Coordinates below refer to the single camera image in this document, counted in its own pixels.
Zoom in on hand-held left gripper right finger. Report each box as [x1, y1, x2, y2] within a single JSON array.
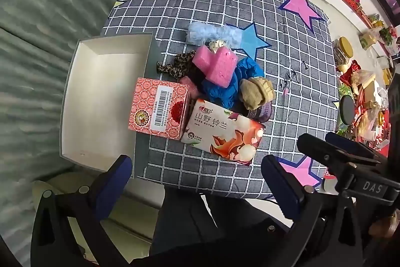
[[261, 154, 346, 267]]

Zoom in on yellow green packet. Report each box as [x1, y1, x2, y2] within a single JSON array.
[[359, 32, 377, 50]]

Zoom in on pile of assorted goods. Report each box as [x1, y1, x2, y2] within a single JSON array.
[[336, 61, 394, 149]]

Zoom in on person's dark trousers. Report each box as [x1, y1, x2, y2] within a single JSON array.
[[150, 189, 297, 267]]

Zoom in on red tissue box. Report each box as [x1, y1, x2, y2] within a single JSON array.
[[127, 77, 201, 141]]

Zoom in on tan knit sock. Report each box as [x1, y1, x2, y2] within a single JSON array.
[[239, 77, 276, 111]]

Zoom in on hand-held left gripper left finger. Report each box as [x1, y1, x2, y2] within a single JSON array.
[[30, 154, 133, 267]]

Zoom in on cream scrunchie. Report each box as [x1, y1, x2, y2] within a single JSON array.
[[209, 39, 226, 53]]

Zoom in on green curtain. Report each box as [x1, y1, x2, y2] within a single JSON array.
[[0, 0, 151, 224]]

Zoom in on light blue fluffy cloth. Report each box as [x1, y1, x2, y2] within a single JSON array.
[[186, 21, 242, 50]]

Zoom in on white cardboard box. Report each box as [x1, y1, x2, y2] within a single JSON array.
[[59, 32, 154, 178]]

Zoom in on pink sponge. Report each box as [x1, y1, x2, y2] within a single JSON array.
[[203, 46, 240, 88], [192, 46, 216, 74]]

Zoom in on floral tissue pack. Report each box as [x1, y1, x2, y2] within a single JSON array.
[[180, 98, 266, 166]]

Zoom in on leopard print scrunchie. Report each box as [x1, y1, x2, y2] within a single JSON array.
[[156, 51, 198, 80]]

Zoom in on black round disc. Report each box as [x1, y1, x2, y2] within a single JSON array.
[[339, 95, 355, 127]]

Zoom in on jar with yellow lid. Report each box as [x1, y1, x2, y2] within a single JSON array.
[[333, 37, 354, 67]]

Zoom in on person's right hand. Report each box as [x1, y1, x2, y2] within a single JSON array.
[[369, 211, 400, 239]]

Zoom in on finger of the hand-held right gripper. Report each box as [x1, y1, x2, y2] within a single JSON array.
[[297, 133, 380, 172], [325, 131, 388, 159]]

